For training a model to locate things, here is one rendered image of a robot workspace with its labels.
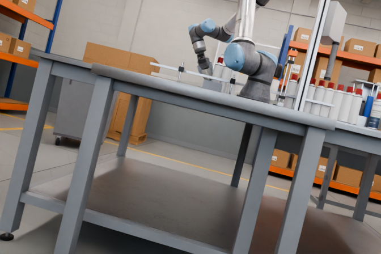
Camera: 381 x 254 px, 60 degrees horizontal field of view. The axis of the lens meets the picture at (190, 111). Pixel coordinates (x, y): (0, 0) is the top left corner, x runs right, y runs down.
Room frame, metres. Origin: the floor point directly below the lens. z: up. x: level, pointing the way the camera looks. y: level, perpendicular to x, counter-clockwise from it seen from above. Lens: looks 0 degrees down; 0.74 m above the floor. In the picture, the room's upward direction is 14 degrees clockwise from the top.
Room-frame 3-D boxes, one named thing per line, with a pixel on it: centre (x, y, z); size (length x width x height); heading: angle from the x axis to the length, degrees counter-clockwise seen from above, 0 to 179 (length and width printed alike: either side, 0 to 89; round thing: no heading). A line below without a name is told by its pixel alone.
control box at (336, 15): (1.81, -0.62, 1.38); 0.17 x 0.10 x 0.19; 138
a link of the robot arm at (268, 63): (1.59, -0.29, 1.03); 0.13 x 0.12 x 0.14; 119
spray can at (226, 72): (1.95, -0.15, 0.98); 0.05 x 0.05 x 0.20
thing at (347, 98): (1.86, -0.84, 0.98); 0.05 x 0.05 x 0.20
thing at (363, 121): (1.94, -0.96, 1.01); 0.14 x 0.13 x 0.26; 83
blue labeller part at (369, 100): (1.90, -0.99, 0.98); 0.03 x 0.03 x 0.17
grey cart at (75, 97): (3.98, 1.20, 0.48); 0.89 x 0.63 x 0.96; 11
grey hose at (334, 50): (1.78, -0.68, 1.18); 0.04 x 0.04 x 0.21
